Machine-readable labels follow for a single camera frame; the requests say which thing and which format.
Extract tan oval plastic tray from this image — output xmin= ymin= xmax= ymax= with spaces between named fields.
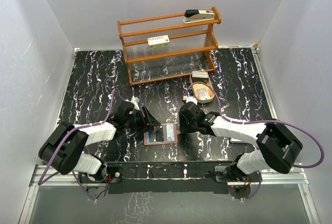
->
xmin=189 ymin=71 xmax=215 ymax=104

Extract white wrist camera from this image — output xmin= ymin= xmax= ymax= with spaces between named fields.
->
xmin=182 ymin=95 xmax=198 ymax=105
xmin=130 ymin=96 xmax=140 ymax=110

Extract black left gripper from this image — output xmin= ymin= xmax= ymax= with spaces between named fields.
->
xmin=124 ymin=106 xmax=160 ymax=134

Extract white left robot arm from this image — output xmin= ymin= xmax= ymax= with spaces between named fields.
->
xmin=38 ymin=101 xmax=161 ymax=182

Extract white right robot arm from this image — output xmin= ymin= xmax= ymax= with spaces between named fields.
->
xmin=179 ymin=102 xmax=303 ymax=181

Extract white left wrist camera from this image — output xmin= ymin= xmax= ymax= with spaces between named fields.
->
xmin=130 ymin=96 xmax=140 ymax=110

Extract loose cards in tray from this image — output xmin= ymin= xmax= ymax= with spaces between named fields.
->
xmin=196 ymin=88 xmax=211 ymax=100

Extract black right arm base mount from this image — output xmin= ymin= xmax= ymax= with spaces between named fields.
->
xmin=204 ymin=165 xmax=245 ymax=183

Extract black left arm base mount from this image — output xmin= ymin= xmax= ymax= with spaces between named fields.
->
xmin=105 ymin=166 xmax=123 ymax=185

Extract small white flat device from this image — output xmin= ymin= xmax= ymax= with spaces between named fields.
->
xmin=229 ymin=138 xmax=246 ymax=144

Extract black and white stapler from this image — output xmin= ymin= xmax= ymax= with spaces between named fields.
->
xmin=183 ymin=9 xmax=215 ymax=24

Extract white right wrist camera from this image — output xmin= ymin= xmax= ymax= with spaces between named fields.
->
xmin=182 ymin=95 xmax=198 ymax=105

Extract stack of cards in tray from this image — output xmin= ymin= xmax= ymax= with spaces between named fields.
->
xmin=190 ymin=71 xmax=209 ymax=83

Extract white staples box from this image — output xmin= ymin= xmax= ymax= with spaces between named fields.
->
xmin=147 ymin=35 xmax=170 ymax=49

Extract black VIP credit card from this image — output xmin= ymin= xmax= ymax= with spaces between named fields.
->
xmin=147 ymin=125 xmax=167 ymax=144

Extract wooden three-tier shelf rack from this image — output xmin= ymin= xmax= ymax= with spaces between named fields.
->
xmin=117 ymin=7 xmax=222 ymax=86

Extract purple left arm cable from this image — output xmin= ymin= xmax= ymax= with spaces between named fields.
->
xmin=37 ymin=90 xmax=130 ymax=186

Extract pink leather card holder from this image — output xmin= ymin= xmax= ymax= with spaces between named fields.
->
xmin=144 ymin=123 xmax=180 ymax=146

